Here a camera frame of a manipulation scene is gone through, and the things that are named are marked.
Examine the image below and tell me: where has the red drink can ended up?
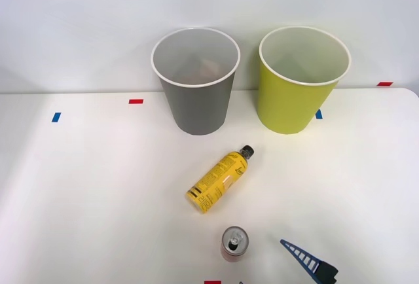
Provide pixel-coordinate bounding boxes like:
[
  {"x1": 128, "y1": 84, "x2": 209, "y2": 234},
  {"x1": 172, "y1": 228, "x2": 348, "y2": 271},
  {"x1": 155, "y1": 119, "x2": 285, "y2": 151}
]
[{"x1": 221, "y1": 226, "x2": 249, "y2": 263}]

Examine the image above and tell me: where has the yellow bottle with black cap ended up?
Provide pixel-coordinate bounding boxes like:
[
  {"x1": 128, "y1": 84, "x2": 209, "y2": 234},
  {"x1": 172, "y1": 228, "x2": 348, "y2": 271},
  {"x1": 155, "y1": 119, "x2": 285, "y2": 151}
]
[{"x1": 185, "y1": 144, "x2": 256, "y2": 215}]

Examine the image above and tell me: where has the yellow-green plastic waste bin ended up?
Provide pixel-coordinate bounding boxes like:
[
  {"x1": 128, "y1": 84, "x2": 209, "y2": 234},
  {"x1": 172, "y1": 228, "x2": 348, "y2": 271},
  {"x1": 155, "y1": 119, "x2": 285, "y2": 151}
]
[{"x1": 256, "y1": 26, "x2": 352, "y2": 135}]

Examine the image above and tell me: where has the grey plastic waste bin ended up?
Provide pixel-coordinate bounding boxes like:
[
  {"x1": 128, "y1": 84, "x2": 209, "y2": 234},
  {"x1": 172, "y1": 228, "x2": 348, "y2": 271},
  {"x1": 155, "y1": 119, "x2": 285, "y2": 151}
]
[{"x1": 150, "y1": 27, "x2": 242, "y2": 137}]

